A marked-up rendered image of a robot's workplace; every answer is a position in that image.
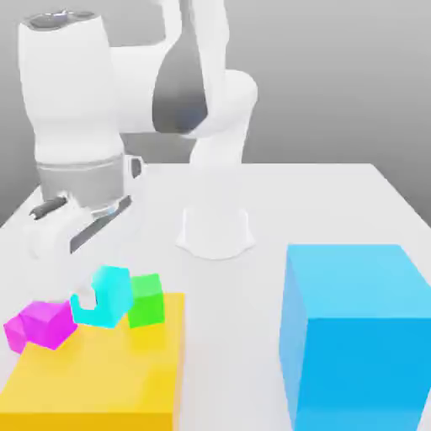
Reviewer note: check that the small magenta cube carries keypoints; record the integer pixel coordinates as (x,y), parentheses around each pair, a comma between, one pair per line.
(47,325)
(13,333)

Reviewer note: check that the large blue box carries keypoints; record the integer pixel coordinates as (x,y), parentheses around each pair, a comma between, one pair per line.
(360,336)

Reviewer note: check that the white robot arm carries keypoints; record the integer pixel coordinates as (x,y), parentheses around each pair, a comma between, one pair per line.
(67,101)

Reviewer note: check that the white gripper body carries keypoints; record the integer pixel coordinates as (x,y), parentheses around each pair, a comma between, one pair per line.
(60,242)

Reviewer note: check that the small green cube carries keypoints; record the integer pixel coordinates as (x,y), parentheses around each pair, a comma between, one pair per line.
(148,303)

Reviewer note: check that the large yellow box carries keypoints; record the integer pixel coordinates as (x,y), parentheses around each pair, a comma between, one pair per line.
(94,377)

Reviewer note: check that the small cyan cube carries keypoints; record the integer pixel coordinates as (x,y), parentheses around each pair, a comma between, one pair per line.
(112,296)

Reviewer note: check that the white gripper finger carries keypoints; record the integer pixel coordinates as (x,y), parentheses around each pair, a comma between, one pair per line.
(88,298)

